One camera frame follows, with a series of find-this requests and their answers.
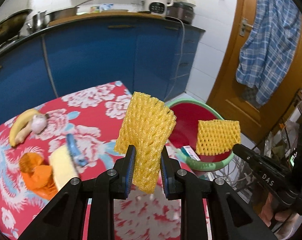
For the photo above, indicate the wooden cutting board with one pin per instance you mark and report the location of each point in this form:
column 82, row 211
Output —
column 91, row 16

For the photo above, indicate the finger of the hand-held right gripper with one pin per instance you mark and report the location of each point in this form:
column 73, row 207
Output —
column 246, row 153

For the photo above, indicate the red floral tablecloth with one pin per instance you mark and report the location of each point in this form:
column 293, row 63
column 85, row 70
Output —
column 91, row 115

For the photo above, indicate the ginger root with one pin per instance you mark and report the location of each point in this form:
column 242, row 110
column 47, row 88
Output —
column 24, row 135

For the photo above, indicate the garlic bulb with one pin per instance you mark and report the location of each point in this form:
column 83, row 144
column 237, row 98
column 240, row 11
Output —
column 38, row 125

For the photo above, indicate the dark rice cooker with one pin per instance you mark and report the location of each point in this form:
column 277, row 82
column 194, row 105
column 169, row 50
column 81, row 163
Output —
column 181, row 11

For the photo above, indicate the wooden door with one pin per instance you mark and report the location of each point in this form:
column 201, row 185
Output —
column 228, row 92

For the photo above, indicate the blue plaid shirt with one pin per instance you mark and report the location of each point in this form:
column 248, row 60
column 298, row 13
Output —
column 271, row 42

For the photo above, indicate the pale yellow foam sheet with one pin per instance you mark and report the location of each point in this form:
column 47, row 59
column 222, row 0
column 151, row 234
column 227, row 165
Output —
column 62, row 165

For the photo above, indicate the orange peel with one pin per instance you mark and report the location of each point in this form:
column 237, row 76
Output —
column 29, row 161

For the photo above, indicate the red bin with green rim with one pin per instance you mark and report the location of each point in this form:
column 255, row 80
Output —
column 183, row 120

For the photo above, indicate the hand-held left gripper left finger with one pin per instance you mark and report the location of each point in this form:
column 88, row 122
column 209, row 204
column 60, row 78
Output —
column 130, row 172

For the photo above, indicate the white cardboard box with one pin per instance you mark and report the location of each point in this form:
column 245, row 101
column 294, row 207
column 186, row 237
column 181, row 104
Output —
column 189, row 152

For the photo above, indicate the yellow foam fruit net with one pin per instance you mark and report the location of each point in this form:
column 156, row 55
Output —
column 216, row 135
column 146, row 130

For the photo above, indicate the black wok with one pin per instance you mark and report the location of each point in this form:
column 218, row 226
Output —
column 8, row 27

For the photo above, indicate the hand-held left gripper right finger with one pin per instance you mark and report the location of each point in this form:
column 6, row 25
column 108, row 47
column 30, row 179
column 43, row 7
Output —
column 165, row 177

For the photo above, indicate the steel saucepan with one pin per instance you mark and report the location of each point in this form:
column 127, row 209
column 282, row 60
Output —
column 63, row 13

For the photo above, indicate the yellow banana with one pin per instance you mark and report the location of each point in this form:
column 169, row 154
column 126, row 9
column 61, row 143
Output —
column 21, row 122

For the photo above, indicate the person's right hand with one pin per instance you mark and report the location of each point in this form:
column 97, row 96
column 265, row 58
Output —
column 278, row 216

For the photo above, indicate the small steel kettle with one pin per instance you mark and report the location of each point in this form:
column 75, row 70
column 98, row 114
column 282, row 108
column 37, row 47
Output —
column 38, row 21

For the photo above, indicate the blue and white packet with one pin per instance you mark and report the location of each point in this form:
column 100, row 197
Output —
column 106, row 7

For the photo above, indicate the blue base cabinets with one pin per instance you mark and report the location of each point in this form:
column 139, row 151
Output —
column 103, row 55

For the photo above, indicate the metal storage rack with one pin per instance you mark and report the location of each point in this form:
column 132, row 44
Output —
column 286, row 140

